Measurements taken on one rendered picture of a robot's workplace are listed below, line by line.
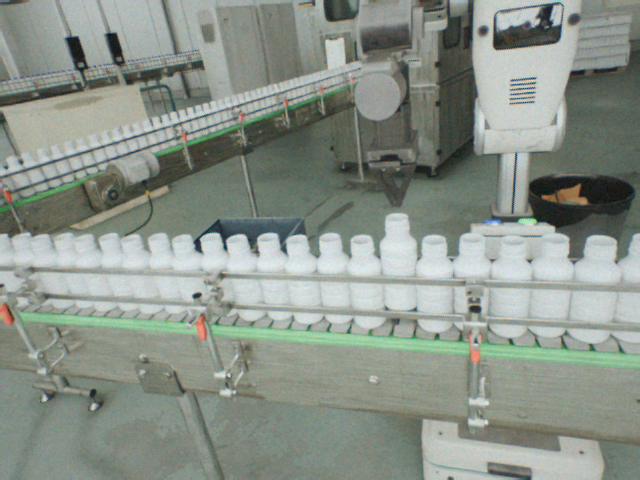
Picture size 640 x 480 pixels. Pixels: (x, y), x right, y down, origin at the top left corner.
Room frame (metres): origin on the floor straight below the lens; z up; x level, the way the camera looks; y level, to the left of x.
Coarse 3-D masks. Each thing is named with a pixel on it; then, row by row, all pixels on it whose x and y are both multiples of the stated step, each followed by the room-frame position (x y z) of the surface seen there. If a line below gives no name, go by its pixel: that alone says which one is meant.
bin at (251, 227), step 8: (216, 224) 1.37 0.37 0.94; (224, 224) 1.39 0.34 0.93; (232, 224) 1.38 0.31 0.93; (240, 224) 1.37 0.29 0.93; (248, 224) 1.36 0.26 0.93; (256, 224) 1.35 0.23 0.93; (264, 224) 1.34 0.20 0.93; (272, 224) 1.33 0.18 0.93; (280, 224) 1.33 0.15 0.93; (288, 224) 1.32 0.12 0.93; (296, 224) 1.31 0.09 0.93; (304, 224) 1.30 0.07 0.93; (208, 232) 1.32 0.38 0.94; (216, 232) 1.36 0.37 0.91; (224, 232) 1.39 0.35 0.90; (232, 232) 1.38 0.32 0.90; (240, 232) 1.37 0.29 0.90; (248, 232) 1.36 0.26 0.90; (256, 232) 1.36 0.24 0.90; (264, 232) 1.35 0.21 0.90; (272, 232) 1.34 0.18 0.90; (280, 232) 1.33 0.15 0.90; (288, 232) 1.32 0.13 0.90; (296, 232) 1.22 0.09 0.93; (304, 232) 1.29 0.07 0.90; (200, 240) 1.27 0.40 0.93; (224, 240) 1.39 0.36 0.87; (256, 240) 1.36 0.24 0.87; (280, 240) 1.33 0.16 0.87; (200, 248) 1.26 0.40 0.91; (224, 248) 1.38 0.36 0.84; (280, 248) 1.10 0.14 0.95
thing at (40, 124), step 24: (72, 96) 4.56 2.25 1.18; (96, 96) 4.53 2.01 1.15; (120, 96) 4.73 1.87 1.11; (24, 120) 4.18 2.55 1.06; (48, 120) 4.13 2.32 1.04; (72, 120) 4.30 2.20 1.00; (96, 120) 4.47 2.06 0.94; (120, 120) 4.67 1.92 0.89; (24, 144) 4.31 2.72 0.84; (48, 144) 4.07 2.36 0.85; (96, 216) 4.21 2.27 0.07
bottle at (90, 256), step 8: (80, 240) 0.85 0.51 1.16; (88, 240) 0.83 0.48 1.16; (80, 248) 0.82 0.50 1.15; (88, 248) 0.82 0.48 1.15; (96, 248) 0.84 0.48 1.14; (80, 256) 0.82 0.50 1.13; (88, 256) 0.82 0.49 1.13; (96, 256) 0.82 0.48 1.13; (80, 264) 0.81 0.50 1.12; (88, 264) 0.81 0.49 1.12; (96, 264) 0.81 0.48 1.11; (88, 280) 0.81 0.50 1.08; (96, 280) 0.81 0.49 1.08; (104, 280) 0.82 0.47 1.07; (88, 288) 0.81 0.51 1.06; (96, 288) 0.81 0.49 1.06; (104, 288) 0.81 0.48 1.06; (112, 296) 0.82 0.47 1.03; (96, 304) 0.81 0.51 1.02; (104, 304) 0.81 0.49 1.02; (112, 304) 0.81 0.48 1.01
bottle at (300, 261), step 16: (288, 240) 0.69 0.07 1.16; (304, 240) 0.70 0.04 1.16; (304, 256) 0.67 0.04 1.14; (288, 272) 0.67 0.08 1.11; (304, 272) 0.66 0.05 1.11; (288, 288) 0.68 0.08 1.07; (304, 288) 0.66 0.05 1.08; (304, 304) 0.66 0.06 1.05; (320, 304) 0.67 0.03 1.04; (304, 320) 0.66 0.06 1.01
